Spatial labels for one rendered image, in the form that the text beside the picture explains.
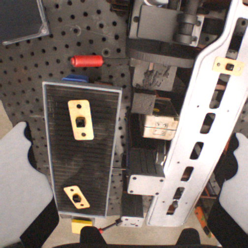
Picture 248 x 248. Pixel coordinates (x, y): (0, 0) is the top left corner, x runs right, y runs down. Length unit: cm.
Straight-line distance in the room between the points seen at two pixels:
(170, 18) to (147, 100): 17
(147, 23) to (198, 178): 56
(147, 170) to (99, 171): 16
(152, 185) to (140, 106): 23
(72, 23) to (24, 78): 31
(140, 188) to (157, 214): 32
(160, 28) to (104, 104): 16
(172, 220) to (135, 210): 21
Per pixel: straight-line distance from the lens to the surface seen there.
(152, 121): 45
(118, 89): 33
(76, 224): 62
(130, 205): 78
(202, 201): 89
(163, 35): 32
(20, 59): 90
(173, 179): 70
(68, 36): 80
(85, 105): 34
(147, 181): 53
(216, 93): 57
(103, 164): 42
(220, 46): 53
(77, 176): 46
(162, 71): 41
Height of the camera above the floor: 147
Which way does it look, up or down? 60 degrees down
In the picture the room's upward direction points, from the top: 180 degrees counter-clockwise
